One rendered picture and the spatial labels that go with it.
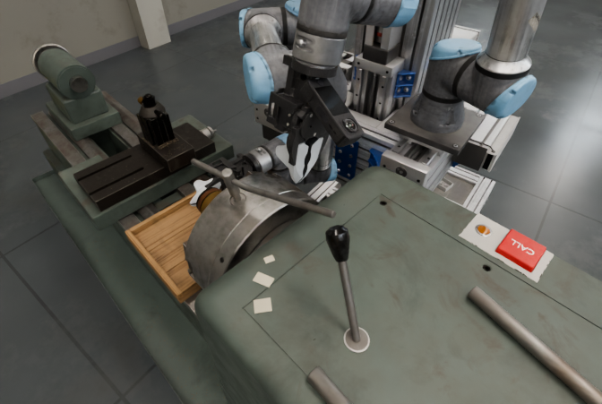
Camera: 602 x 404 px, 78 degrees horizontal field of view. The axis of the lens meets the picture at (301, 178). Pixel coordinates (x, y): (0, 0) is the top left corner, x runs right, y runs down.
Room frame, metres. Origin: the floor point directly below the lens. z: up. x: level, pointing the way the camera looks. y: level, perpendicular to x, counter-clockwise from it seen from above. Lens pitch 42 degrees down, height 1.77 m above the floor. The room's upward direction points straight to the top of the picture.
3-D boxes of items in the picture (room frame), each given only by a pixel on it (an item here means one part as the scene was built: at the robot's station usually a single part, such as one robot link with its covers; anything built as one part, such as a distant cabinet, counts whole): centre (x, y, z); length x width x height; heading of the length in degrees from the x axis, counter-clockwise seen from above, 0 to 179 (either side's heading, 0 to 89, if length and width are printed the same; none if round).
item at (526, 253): (0.39, -0.37, 1.26); 0.06 x 0.06 x 0.02; 45
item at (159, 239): (0.74, 0.30, 0.88); 0.36 x 0.30 x 0.04; 135
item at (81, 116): (1.40, 0.95, 1.01); 0.30 x 0.20 x 0.29; 45
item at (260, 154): (0.83, 0.12, 1.08); 0.08 x 0.05 x 0.08; 44
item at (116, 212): (1.04, 0.55, 0.89); 0.53 x 0.30 x 0.06; 135
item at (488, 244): (0.40, -0.35, 1.23); 0.13 x 0.08 x 0.06; 45
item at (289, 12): (1.24, 0.00, 1.33); 0.13 x 0.12 x 0.14; 99
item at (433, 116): (0.94, -0.40, 1.21); 0.15 x 0.15 x 0.10
